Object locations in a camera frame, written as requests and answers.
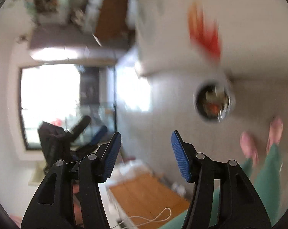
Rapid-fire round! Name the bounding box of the window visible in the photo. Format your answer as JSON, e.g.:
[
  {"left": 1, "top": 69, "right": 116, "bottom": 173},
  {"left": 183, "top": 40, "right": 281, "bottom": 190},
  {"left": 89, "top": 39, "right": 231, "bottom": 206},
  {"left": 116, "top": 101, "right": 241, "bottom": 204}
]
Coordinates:
[{"left": 20, "top": 63, "right": 117, "bottom": 149}]

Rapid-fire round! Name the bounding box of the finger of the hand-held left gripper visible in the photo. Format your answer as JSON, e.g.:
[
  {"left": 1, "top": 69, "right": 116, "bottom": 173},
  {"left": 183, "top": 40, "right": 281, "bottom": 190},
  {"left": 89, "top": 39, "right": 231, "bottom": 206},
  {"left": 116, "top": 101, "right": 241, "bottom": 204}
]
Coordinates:
[
  {"left": 71, "top": 115, "right": 92, "bottom": 138},
  {"left": 87, "top": 126, "right": 108, "bottom": 146}
]

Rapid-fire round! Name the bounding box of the white cabinet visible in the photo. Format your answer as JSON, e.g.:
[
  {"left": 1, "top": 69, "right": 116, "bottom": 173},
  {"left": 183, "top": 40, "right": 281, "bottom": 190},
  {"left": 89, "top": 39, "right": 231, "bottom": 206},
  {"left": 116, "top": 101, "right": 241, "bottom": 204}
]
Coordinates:
[{"left": 34, "top": 0, "right": 106, "bottom": 29}]

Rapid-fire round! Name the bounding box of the white cord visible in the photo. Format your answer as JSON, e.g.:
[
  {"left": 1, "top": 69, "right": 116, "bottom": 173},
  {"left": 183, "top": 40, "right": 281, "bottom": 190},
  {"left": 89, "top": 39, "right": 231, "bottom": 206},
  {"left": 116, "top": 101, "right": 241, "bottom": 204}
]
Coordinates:
[{"left": 115, "top": 207, "right": 172, "bottom": 229}]

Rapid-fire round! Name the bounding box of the round trash bin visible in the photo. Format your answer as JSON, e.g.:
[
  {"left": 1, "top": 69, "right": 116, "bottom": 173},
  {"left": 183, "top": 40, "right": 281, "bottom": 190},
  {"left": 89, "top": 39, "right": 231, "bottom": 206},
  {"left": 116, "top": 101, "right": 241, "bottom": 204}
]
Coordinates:
[{"left": 193, "top": 76, "right": 237, "bottom": 123}]

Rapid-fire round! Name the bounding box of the pink slipper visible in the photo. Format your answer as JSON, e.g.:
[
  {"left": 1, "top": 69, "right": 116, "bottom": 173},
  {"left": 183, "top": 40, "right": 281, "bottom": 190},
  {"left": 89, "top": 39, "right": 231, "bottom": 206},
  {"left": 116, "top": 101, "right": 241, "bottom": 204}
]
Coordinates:
[
  {"left": 239, "top": 131, "right": 259, "bottom": 165},
  {"left": 267, "top": 117, "right": 284, "bottom": 152}
]

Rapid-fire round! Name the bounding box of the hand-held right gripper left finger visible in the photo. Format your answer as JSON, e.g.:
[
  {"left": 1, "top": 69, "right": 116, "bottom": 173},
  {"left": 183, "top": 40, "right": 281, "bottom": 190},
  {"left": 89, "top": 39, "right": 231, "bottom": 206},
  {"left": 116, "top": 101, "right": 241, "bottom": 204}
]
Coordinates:
[{"left": 21, "top": 131, "right": 122, "bottom": 229}]

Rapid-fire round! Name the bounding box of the light wooden table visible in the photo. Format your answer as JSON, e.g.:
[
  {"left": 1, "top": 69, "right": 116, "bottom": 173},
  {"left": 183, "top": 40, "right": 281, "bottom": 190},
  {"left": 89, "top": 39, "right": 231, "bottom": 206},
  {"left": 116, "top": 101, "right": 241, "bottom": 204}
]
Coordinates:
[{"left": 106, "top": 172, "right": 191, "bottom": 229}]

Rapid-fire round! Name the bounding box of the white fruit print tablecloth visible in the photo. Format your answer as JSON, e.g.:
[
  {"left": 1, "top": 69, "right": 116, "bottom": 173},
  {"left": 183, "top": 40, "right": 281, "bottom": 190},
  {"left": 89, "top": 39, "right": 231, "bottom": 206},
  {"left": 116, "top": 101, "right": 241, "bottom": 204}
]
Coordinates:
[{"left": 126, "top": 0, "right": 288, "bottom": 81}]

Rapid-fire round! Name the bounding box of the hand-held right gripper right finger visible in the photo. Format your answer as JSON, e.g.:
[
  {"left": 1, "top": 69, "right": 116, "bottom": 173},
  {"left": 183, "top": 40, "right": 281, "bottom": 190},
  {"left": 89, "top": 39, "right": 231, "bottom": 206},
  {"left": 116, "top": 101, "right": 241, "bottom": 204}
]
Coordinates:
[{"left": 171, "top": 130, "right": 271, "bottom": 229}]

